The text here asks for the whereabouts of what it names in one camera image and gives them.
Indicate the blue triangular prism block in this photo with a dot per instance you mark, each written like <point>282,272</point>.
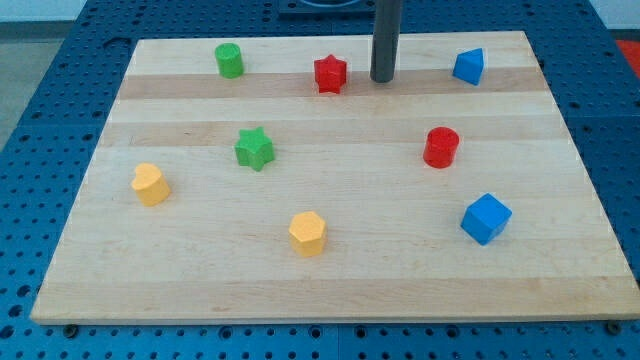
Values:
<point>469,66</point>

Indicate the yellow hexagon block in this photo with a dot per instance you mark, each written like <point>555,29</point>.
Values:
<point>308,234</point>

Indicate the blue cube block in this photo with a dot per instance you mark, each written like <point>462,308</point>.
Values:
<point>485,219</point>

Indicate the red cylinder block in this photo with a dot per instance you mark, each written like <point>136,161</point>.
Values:
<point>440,147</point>

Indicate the red star block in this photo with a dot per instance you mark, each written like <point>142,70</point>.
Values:
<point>330,74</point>

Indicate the yellow heart block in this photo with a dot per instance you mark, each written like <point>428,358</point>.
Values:
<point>150,185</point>

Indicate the green star block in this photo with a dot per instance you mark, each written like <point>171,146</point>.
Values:
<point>254,148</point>

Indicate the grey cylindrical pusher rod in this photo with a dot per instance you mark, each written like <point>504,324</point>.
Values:
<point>385,40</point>

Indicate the light wooden board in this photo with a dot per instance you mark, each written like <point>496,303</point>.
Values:
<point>217,250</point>

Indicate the green cylinder block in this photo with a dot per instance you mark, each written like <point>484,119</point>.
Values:
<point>229,60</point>

